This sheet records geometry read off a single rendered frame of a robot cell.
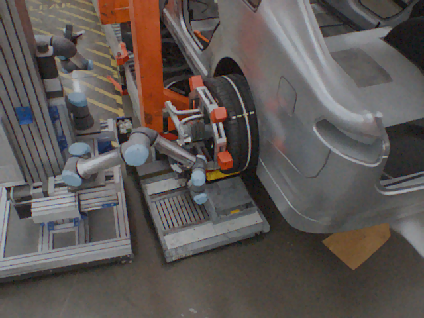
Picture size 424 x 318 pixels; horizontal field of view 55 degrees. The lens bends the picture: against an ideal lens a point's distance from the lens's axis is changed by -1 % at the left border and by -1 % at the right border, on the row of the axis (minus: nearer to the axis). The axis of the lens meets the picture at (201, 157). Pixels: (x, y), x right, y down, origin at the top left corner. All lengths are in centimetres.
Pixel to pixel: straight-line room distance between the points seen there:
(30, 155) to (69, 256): 76
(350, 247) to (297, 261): 44
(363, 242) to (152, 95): 196
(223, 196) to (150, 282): 84
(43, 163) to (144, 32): 104
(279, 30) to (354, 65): 126
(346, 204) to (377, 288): 127
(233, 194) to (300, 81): 147
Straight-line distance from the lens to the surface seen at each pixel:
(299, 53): 200
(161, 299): 296
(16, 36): 221
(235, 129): 249
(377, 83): 321
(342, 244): 337
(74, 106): 280
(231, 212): 315
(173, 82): 383
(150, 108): 308
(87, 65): 295
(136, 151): 208
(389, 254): 347
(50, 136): 257
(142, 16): 270
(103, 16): 479
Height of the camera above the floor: 265
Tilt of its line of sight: 45 degrees down
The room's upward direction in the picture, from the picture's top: 2 degrees clockwise
